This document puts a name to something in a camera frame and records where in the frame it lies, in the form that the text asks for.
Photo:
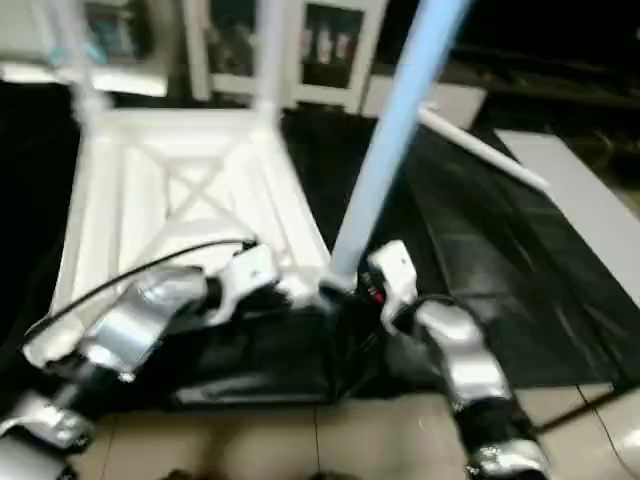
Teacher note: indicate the white plastic table top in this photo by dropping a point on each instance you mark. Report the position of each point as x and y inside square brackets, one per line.
[170, 190]

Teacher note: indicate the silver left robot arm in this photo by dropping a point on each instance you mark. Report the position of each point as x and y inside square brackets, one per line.
[130, 330]

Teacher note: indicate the black metal stand leg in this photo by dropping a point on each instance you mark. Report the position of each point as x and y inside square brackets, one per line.
[580, 408]

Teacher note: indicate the teal storage box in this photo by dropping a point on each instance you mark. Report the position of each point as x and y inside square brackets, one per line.
[115, 30]

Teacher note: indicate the white drawer unit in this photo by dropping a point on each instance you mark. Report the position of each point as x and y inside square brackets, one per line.
[450, 100]

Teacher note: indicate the black work mat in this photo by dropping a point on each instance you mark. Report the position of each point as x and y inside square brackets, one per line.
[480, 280]

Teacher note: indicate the white glass-door cabinet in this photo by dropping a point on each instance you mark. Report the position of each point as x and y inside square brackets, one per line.
[320, 50]

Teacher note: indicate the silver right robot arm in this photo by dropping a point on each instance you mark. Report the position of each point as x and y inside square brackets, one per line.
[470, 380]

